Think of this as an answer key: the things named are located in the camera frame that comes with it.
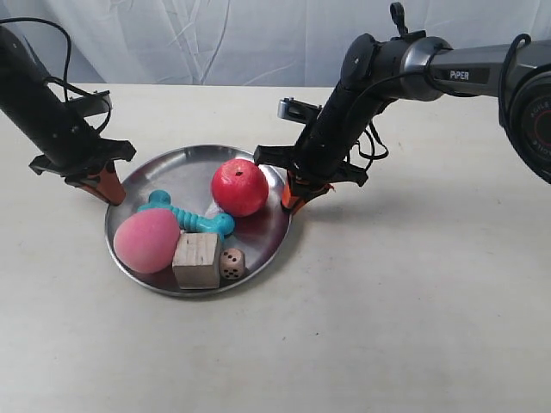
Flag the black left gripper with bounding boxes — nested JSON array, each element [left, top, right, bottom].
[[28, 124, 136, 206]]

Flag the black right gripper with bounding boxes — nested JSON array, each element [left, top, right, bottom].
[[253, 94, 368, 213]]

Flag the round silver metal plate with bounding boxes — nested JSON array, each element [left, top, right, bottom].
[[104, 145, 292, 298]]

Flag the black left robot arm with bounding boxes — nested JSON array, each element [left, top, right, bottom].
[[1, 19, 136, 206]]

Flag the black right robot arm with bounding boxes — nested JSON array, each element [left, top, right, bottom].
[[254, 32, 550, 213]]

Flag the red toy apple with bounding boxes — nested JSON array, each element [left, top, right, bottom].
[[211, 158, 269, 218]]

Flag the pink toy peach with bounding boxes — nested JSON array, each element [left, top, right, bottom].
[[113, 208, 180, 274]]

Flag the teal rubber bone toy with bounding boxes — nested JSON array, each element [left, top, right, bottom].
[[137, 189, 236, 238]]

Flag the small wooden die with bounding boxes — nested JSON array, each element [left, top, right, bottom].
[[219, 248, 246, 280]]

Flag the wooden block cube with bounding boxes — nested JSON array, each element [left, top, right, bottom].
[[172, 232, 222, 290]]

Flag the white backdrop cloth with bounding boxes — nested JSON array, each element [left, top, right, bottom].
[[0, 0, 551, 87]]

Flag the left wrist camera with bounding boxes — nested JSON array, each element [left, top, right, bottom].
[[65, 90, 111, 118]]

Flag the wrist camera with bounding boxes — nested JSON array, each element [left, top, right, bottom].
[[277, 97, 322, 125], [65, 90, 111, 118]]

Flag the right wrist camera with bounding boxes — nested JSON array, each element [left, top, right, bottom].
[[277, 97, 322, 125]]

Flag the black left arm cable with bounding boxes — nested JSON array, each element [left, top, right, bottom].
[[0, 16, 114, 139]]

